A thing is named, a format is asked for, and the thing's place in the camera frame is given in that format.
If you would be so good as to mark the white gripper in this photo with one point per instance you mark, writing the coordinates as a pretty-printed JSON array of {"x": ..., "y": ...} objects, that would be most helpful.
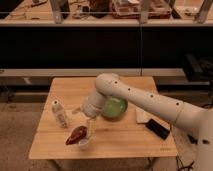
[{"x": 91, "y": 107}]

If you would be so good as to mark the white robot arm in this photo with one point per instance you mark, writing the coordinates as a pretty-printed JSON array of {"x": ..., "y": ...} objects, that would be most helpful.
[{"x": 194, "y": 120}]

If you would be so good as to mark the clear plastic bottle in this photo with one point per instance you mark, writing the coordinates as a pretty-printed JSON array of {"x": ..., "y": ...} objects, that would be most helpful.
[{"x": 59, "y": 114}]

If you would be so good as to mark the red brown chili pepper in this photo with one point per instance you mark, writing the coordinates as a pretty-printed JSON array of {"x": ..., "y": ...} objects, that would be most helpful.
[{"x": 77, "y": 134}]

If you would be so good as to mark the wooden table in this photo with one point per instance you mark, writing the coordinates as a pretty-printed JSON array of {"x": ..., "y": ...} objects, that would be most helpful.
[{"x": 116, "y": 146}]

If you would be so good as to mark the small white cup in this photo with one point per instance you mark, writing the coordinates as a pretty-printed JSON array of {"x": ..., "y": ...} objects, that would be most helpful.
[{"x": 84, "y": 143}]

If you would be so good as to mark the green round bowl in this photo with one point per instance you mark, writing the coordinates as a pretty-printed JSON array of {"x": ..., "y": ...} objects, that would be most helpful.
[{"x": 114, "y": 108}]

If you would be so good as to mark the white flat card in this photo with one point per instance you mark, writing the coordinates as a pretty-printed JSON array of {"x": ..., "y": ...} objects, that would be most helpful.
[{"x": 142, "y": 116}]

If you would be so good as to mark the black rectangular block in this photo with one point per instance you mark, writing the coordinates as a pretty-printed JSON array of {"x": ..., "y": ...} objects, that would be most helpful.
[{"x": 158, "y": 129}]

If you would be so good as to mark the long wooden shelf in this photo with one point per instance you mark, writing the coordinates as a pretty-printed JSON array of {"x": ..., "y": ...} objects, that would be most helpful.
[{"x": 106, "y": 13}]

